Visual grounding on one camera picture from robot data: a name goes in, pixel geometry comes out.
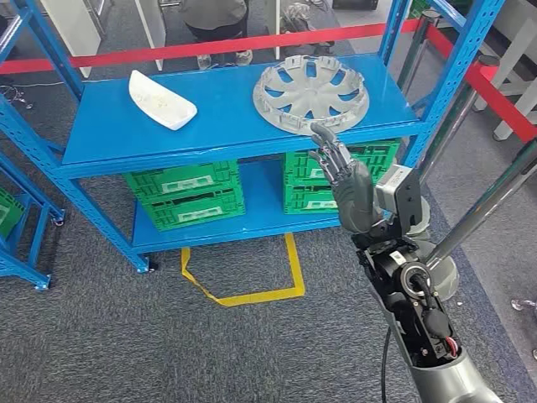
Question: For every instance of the red barrier belt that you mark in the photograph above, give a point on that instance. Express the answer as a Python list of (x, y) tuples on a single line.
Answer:
[(167, 51), (503, 105)]

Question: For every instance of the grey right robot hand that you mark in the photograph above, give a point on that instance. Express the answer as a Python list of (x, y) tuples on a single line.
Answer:
[(352, 194)]

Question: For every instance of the white table frame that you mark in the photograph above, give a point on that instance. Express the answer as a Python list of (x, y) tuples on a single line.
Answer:
[(518, 44)]

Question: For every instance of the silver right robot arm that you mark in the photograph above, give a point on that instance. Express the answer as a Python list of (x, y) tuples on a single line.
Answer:
[(419, 311)]

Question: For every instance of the green crate stack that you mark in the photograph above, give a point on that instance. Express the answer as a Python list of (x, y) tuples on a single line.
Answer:
[(417, 6)]

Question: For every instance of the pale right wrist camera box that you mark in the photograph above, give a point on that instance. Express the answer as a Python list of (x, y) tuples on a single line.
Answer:
[(398, 192)]

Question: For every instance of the grey plastic wheel hubcap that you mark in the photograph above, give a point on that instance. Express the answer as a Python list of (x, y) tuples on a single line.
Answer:
[(312, 94)]

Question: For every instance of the grey bag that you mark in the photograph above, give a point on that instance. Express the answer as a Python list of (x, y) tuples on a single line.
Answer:
[(299, 19)]

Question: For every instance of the small blue metal rack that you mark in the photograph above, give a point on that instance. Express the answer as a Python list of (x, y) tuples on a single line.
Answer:
[(38, 222)]

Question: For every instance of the metal chair frame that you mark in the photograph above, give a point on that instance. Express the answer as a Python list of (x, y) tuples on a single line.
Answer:
[(98, 14)]

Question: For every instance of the blue metal shelf rack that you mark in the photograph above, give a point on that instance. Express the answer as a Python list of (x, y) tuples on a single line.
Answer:
[(226, 117)]

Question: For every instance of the black microwave oven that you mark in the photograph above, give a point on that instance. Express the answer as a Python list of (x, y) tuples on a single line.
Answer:
[(354, 4)]

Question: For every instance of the white plastic cover part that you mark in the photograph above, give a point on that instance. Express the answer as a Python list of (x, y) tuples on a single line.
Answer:
[(161, 103)]

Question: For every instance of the person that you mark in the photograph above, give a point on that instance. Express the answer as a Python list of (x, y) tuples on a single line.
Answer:
[(213, 19)]

